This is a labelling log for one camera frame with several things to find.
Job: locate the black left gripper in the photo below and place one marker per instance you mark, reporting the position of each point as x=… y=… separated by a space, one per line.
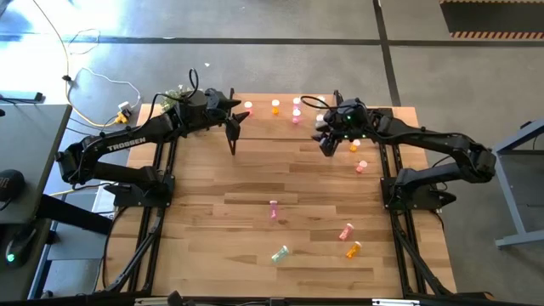
x=200 y=112

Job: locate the green potted plant black pot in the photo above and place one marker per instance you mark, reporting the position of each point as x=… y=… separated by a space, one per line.
x=174 y=94

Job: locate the orange pill bottle white cap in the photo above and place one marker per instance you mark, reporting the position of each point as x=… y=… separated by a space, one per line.
x=355 y=145
x=275 y=108
x=353 y=251

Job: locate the black mat hazard stripe edge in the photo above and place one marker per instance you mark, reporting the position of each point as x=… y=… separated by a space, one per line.
x=493 y=17

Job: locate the wooden shelf black metal frame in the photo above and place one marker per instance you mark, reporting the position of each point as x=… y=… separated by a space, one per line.
x=263 y=127

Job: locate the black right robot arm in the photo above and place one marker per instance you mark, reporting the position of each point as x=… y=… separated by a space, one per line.
x=425 y=138

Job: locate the grey desk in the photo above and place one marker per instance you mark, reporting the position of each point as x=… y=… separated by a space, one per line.
x=34 y=144

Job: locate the white yellow power strip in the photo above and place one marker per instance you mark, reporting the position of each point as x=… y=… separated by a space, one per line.
x=124 y=111

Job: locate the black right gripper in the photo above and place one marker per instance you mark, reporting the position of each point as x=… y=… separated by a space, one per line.
x=346 y=121

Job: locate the aluminium extrusion bar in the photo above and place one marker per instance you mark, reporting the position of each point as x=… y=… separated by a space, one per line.
x=395 y=302
x=159 y=301

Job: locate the dark flat device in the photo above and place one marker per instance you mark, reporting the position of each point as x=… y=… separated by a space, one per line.
x=21 y=96

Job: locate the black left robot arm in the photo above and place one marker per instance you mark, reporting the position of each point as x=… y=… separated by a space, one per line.
x=127 y=143

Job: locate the black computer mouse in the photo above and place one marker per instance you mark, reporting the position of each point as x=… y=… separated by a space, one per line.
x=19 y=248

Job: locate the black round device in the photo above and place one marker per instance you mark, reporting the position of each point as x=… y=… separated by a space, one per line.
x=10 y=185

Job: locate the blue grey metal table frame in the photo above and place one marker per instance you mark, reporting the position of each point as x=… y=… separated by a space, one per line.
x=508 y=191

